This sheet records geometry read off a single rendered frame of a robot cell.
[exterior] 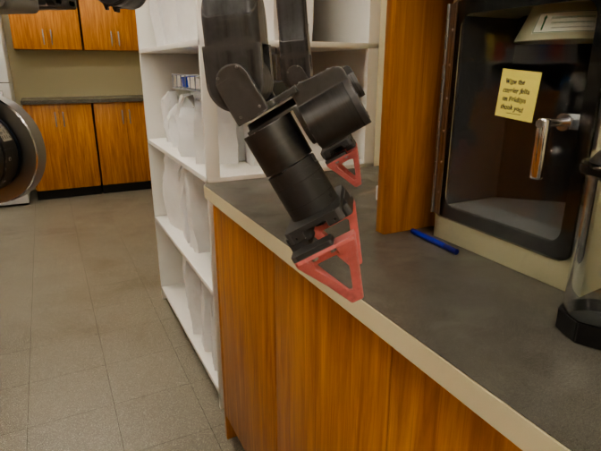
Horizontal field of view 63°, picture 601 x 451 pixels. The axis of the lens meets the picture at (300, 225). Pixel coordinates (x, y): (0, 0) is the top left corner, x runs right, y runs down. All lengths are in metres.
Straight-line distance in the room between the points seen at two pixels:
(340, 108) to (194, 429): 1.66
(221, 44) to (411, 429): 0.59
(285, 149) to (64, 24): 5.22
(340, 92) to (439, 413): 0.45
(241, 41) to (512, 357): 0.48
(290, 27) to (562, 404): 0.76
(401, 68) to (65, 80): 5.21
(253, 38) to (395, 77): 0.54
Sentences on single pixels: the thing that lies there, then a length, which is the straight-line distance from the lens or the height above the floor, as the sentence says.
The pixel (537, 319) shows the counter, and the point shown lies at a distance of 0.78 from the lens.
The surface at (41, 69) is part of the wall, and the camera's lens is 6.00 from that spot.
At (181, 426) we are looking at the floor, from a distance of 2.04.
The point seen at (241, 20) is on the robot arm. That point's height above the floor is 1.32.
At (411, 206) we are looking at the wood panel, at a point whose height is 0.99.
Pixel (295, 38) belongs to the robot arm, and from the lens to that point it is 1.00.
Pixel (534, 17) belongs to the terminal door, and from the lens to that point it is 0.88.
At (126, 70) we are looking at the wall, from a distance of 6.06.
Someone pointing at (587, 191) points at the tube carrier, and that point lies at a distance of 0.70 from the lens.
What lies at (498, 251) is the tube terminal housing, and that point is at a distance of 0.96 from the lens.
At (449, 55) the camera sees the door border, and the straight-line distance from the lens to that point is 1.00.
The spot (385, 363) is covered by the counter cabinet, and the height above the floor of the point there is 0.83.
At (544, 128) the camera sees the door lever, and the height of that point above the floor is 1.19.
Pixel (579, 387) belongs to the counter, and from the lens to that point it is 0.65.
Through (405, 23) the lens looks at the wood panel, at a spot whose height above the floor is 1.35.
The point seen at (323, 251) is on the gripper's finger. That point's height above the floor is 1.10.
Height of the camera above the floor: 1.28
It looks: 18 degrees down
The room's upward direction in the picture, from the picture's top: straight up
